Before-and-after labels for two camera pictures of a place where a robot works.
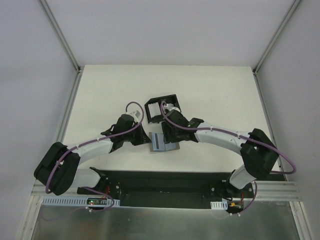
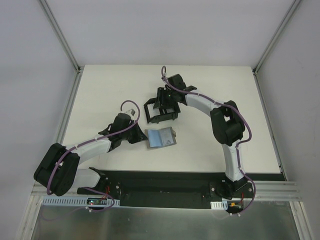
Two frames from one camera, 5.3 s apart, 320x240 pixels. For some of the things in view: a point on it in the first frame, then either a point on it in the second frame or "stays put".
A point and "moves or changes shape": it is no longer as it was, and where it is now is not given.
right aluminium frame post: (277, 34) stays put
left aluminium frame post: (61, 35) stays put
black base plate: (168, 189) stays put
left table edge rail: (68, 107) stays put
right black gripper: (167, 132) to (164, 100)
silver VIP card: (158, 142) moves or changes shape
